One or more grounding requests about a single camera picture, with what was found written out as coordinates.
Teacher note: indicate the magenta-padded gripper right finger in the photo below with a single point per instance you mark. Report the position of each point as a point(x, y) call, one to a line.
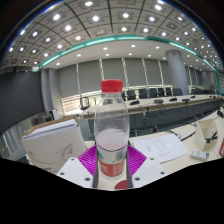
point(148, 170)

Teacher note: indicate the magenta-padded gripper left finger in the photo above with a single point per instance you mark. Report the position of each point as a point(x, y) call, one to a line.
point(76, 170)

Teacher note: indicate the clear red-capped water bottle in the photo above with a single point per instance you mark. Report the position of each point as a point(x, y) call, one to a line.
point(111, 133)

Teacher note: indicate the white printed paper sheet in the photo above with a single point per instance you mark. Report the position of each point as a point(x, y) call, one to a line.
point(161, 148)

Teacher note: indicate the flat round red coaster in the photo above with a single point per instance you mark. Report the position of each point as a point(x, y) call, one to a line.
point(120, 185)

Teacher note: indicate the white copy paper carton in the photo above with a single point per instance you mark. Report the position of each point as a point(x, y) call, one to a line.
point(55, 143)

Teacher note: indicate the white power strip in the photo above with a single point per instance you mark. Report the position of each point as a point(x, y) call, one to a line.
point(200, 155)

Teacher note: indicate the long curved conference desk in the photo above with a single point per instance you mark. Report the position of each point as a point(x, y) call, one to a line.
point(156, 111)

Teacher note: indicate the grey box monitor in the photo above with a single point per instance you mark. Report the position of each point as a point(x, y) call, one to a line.
point(45, 118)

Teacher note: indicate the small open white box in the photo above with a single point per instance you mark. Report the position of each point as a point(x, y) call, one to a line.
point(203, 131)

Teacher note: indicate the row of black office chairs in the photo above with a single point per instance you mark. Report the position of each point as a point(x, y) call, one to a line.
point(146, 93)

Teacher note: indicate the group of ceiling lights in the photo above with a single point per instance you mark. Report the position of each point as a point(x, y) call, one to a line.
point(95, 18)

